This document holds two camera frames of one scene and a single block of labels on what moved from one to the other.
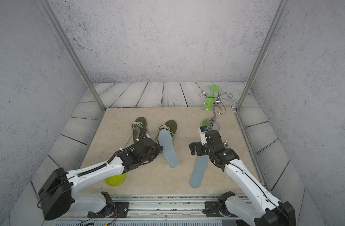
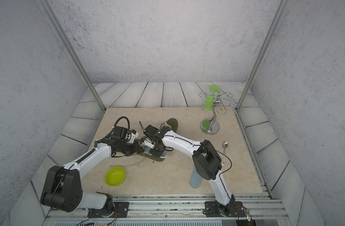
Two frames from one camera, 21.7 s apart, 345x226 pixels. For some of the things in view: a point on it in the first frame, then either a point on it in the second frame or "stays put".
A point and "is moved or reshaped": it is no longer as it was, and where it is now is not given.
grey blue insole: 166,141 is moved or reshaped
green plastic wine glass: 210,100 stays put
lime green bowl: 116,180 stays put
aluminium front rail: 167,210 stays put
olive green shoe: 138,126 is moved or reshaped
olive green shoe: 170,125 stays put
